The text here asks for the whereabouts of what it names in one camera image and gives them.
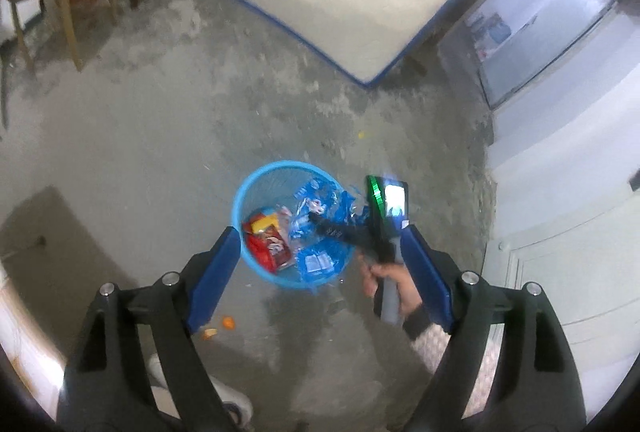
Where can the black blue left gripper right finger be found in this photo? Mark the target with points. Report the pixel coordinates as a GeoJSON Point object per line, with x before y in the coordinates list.
{"type": "Point", "coordinates": [536, 385]}

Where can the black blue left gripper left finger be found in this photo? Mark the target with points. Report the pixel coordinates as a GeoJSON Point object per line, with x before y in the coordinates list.
{"type": "Point", "coordinates": [106, 386]}

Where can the blue plastic trash basket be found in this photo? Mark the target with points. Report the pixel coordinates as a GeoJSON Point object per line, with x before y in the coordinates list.
{"type": "Point", "coordinates": [271, 185]}

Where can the person's right hand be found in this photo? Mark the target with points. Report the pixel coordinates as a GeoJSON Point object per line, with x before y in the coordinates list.
{"type": "Point", "coordinates": [371, 273]}

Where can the orange peel scrap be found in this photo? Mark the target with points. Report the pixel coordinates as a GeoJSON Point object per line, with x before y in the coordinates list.
{"type": "Point", "coordinates": [209, 333]}

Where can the red snack wrapper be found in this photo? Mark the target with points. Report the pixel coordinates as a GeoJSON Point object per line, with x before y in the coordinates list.
{"type": "Point", "coordinates": [266, 238]}

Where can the white shoe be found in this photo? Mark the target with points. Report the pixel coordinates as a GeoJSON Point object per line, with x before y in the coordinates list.
{"type": "Point", "coordinates": [198, 395]}

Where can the orange peel piece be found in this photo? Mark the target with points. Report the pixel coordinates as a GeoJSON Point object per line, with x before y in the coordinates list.
{"type": "Point", "coordinates": [228, 323]}

